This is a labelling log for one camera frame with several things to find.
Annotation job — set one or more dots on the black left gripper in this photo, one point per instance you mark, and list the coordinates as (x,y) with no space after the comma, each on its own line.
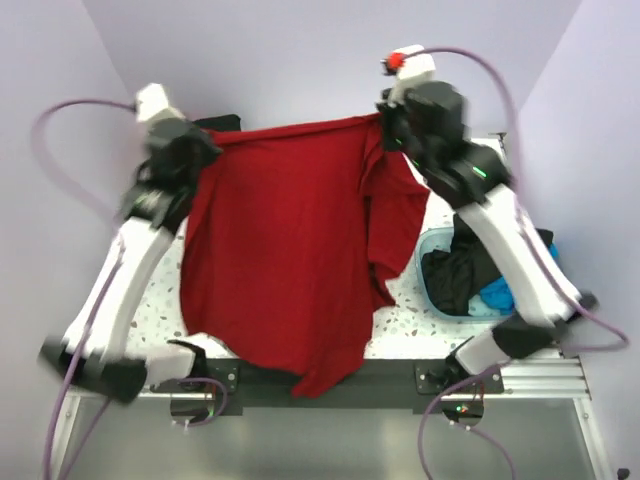
(210,152)

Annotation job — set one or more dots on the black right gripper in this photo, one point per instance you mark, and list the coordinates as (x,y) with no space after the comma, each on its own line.
(387,111)

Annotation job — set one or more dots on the red t shirt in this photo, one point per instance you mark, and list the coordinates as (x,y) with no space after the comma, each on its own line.
(292,238)

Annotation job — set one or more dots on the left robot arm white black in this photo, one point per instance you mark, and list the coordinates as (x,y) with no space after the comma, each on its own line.
(90,354)

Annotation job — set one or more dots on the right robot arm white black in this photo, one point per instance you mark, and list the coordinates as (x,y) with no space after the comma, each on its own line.
(477,185)

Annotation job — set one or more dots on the folded black t shirt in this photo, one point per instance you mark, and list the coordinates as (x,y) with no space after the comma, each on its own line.
(222,123)

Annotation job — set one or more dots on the blue plastic basket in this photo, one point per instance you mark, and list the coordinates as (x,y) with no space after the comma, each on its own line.
(440,238)

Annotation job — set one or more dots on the black t shirt in basket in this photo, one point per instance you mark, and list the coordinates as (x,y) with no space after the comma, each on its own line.
(446,273)

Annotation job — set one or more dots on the blue t shirt in basket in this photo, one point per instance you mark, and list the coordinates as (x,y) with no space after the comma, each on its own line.
(487,283)

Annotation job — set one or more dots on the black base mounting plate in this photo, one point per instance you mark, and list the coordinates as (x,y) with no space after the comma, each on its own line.
(378,384)

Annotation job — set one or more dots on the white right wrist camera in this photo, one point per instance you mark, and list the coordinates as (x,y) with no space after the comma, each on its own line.
(408,65)

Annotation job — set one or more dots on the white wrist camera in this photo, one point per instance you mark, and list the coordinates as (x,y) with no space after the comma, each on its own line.
(408,65)
(152,104)

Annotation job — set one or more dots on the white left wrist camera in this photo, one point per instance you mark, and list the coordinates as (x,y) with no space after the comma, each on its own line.
(152,104)

